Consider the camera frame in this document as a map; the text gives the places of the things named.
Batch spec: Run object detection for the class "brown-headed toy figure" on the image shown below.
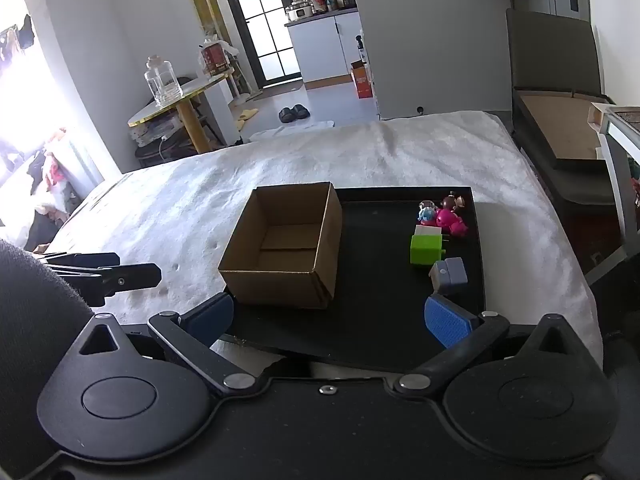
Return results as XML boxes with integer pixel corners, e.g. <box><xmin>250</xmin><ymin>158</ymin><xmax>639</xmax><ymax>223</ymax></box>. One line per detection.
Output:
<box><xmin>440</xmin><ymin>191</ymin><xmax>469</xmax><ymax>213</ymax></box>

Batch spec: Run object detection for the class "white kitchen cabinet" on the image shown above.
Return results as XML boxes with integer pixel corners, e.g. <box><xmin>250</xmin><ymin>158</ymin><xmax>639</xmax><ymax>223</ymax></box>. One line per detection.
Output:
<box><xmin>285</xmin><ymin>9</ymin><xmax>363</xmax><ymax>83</ymax></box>

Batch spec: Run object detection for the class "clear glass jar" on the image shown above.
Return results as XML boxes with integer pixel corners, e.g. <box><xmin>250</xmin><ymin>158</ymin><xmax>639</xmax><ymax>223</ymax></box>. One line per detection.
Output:
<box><xmin>144</xmin><ymin>55</ymin><xmax>183</xmax><ymax>108</ymax></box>

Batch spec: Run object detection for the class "brown wooden board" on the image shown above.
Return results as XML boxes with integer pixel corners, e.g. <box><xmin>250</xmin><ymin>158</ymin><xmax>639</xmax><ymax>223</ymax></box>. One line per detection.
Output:
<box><xmin>520</xmin><ymin>92</ymin><xmax>608</xmax><ymax>161</ymax></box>

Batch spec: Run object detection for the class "black-framed glass door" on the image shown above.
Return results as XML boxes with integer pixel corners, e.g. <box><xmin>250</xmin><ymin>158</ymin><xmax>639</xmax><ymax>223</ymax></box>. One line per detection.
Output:
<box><xmin>220</xmin><ymin>0</ymin><xmax>303</xmax><ymax>88</ymax></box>

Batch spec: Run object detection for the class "black tray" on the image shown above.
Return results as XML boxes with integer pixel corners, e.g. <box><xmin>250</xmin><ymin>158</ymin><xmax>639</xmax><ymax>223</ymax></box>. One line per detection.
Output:
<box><xmin>220</xmin><ymin>186</ymin><xmax>487</xmax><ymax>373</ymax></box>

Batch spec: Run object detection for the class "pink toy figure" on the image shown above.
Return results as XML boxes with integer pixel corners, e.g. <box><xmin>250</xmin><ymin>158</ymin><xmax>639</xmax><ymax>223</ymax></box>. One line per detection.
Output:
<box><xmin>436</xmin><ymin>208</ymin><xmax>470</xmax><ymax>237</ymax></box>

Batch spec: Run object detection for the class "brown doormat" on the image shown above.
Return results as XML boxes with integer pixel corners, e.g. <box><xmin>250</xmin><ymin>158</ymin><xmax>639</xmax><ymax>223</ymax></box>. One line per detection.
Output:
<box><xmin>260</xmin><ymin>82</ymin><xmax>306</xmax><ymax>97</ymax></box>

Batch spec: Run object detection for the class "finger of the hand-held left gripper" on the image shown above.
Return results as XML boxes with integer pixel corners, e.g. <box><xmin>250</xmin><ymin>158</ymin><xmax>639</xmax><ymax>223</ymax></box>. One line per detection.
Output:
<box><xmin>30</xmin><ymin>252</ymin><xmax>121</xmax><ymax>276</ymax></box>
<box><xmin>60</xmin><ymin>262</ymin><xmax>162</xmax><ymax>307</ymax></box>

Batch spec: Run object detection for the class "pile of clothes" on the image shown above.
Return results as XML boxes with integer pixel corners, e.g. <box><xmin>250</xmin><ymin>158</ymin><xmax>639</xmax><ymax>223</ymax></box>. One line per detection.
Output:
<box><xmin>0</xmin><ymin>127</ymin><xmax>81</xmax><ymax>251</ymax></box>

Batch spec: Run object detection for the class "cardboard box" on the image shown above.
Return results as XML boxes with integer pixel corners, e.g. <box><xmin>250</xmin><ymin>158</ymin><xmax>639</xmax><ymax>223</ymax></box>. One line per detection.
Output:
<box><xmin>218</xmin><ymin>182</ymin><xmax>344</xmax><ymax>310</ymax></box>

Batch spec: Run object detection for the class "round gold side table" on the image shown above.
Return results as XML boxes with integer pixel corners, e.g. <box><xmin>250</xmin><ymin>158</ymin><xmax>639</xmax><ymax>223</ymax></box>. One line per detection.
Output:
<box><xmin>127</xmin><ymin>72</ymin><xmax>236</xmax><ymax>155</ymax></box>

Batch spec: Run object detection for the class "white side table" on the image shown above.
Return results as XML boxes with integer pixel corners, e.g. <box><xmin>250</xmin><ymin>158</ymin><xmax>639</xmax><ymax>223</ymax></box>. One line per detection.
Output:
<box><xmin>590</xmin><ymin>101</ymin><xmax>640</xmax><ymax>246</ymax></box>

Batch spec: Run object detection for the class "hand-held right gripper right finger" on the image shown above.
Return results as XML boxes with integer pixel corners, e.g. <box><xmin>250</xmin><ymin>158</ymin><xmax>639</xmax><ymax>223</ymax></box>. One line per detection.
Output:
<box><xmin>395</xmin><ymin>294</ymin><xmax>586</xmax><ymax>393</ymax></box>

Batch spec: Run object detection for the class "orange carton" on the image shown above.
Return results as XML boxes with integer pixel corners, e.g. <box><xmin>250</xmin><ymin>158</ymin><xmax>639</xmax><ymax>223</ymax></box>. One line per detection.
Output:
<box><xmin>350</xmin><ymin>60</ymin><xmax>376</xmax><ymax>100</ymax></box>

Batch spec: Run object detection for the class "dark folding sofa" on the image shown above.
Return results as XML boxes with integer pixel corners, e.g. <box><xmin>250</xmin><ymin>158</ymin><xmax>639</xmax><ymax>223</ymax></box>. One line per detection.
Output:
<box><xmin>506</xmin><ymin>7</ymin><xmax>631</xmax><ymax>221</ymax></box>

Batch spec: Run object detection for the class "black round base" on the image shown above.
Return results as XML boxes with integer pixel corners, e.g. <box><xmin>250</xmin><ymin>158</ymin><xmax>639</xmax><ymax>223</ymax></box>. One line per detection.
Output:
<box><xmin>135</xmin><ymin>135</ymin><xmax>201</xmax><ymax>167</ymax></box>

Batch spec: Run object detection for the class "white plastic bag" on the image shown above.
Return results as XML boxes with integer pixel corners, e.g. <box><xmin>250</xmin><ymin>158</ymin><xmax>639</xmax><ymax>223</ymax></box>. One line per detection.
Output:
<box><xmin>202</xmin><ymin>32</ymin><xmax>241</xmax><ymax>57</ymax></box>

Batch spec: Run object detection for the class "grey block with beige face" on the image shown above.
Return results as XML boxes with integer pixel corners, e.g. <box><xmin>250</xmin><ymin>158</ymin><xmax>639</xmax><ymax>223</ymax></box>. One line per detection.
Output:
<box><xmin>429</xmin><ymin>257</ymin><xmax>469</xmax><ymax>294</ymax></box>

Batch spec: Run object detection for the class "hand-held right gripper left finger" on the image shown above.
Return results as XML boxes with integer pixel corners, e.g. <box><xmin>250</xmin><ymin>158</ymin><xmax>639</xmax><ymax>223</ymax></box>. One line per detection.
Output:
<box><xmin>75</xmin><ymin>293</ymin><xmax>261</xmax><ymax>397</ymax></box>

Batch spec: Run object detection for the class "red canister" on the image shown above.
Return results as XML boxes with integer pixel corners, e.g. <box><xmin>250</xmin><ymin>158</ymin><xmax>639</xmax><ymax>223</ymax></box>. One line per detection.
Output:
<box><xmin>201</xmin><ymin>42</ymin><xmax>231</xmax><ymax>77</ymax></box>

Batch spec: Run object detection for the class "green plug block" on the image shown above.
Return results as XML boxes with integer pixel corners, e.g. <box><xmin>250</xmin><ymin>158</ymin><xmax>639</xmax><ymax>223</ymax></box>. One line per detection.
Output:
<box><xmin>410</xmin><ymin>234</ymin><xmax>451</xmax><ymax>267</ymax></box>

